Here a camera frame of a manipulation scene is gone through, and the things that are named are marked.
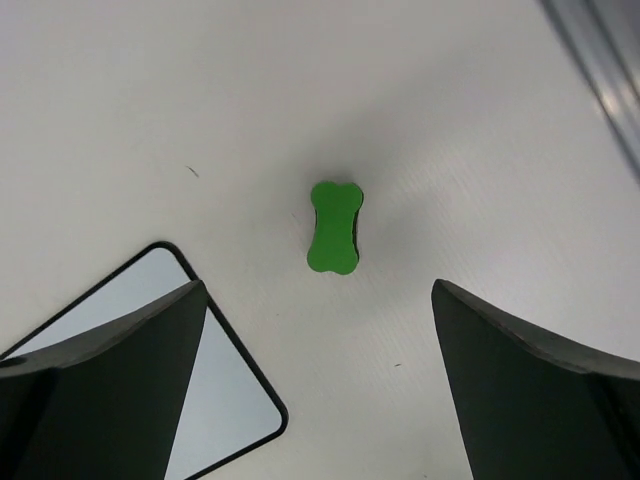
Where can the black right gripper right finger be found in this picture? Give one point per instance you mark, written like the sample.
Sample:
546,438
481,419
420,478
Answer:
532,404

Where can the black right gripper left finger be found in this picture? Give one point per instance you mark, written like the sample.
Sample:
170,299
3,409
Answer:
106,403

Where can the small black-framed whiteboard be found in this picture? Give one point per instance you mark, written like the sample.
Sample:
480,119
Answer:
230,407

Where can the green bone-shaped eraser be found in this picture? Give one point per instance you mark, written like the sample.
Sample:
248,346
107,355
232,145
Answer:
334,247

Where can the aluminium frame post right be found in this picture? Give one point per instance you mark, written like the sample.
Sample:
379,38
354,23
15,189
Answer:
602,38

